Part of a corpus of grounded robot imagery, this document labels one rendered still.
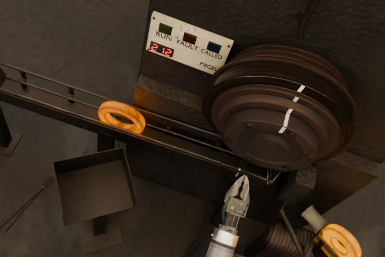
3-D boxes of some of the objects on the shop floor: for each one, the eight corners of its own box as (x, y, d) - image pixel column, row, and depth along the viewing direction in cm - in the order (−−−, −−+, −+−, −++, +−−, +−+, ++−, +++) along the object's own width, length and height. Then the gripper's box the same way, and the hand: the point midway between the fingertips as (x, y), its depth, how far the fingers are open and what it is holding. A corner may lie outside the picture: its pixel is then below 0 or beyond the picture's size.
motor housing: (240, 241, 241) (275, 212, 194) (280, 256, 241) (324, 230, 195) (234, 266, 234) (268, 242, 188) (274, 281, 234) (319, 261, 188)
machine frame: (157, 62, 283) (232, -289, 131) (325, 124, 284) (591, -152, 132) (111, 167, 247) (140, -151, 95) (303, 238, 248) (636, 38, 96)
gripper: (242, 235, 164) (260, 178, 169) (217, 226, 164) (236, 169, 169) (237, 234, 173) (255, 180, 177) (214, 225, 173) (232, 171, 177)
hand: (243, 178), depth 175 cm, fingers closed
